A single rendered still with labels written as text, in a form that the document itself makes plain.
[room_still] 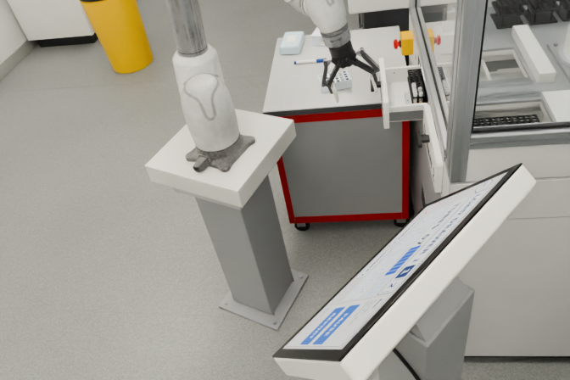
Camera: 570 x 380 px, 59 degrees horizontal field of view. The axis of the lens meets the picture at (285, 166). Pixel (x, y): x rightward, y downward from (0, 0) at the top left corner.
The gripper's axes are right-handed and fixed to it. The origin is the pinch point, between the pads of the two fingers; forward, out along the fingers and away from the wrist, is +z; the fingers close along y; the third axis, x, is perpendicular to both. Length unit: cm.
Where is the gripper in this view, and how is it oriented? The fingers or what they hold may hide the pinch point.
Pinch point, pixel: (355, 92)
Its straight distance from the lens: 176.3
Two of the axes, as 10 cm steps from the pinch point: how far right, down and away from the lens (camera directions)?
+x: 0.8, -6.6, 7.4
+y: 9.3, -2.1, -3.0
